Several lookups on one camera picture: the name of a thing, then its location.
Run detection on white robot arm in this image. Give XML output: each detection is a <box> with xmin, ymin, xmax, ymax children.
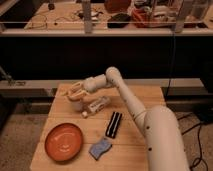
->
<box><xmin>66</xmin><ymin>67</ymin><xmax>190</xmax><ymax>171</ymax></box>

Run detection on orange plate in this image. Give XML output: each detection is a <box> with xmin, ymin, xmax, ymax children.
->
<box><xmin>44</xmin><ymin>123</ymin><xmax>83</xmax><ymax>162</ymax></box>

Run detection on black striped brush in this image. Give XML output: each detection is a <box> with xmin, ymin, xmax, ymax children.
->
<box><xmin>105</xmin><ymin>112</ymin><xmax>122</xmax><ymax>138</ymax></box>

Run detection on black bowl on bench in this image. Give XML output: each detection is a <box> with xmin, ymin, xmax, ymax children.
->
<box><xmin>107</xmin><ymin>13</ymin><xmax>131</xmax><ymax>28</ymax></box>

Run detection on blue sponge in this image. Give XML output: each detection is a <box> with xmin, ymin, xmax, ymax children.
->
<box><xmin>89</xmin><ymin>137</ymin><xmax>112</xmax><ymax>160</ymax></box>

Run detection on black floor cable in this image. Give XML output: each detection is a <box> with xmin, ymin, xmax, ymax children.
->
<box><xmin>176</xmin><ymin>113</ymin><xmax>212</xmax><ymax>171</ymax></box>

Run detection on translucent orange gripper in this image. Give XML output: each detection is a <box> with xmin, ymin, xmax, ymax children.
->
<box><xmin>62</xmin><ymin>82</ymin><xmax>87</xmax><ymax>100</ymax></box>

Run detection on white plastic bottle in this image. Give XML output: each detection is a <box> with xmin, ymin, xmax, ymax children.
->
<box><xmin>82</xmin><ymin>96</ymin><xmax>111</xmax><ymax>118</ymax></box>

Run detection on white ceramic cup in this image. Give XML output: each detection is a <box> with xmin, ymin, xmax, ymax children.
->
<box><xmin>69</xmin><ymin>99</ymin><xmax>84</xmax><ymax>112</ymax></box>

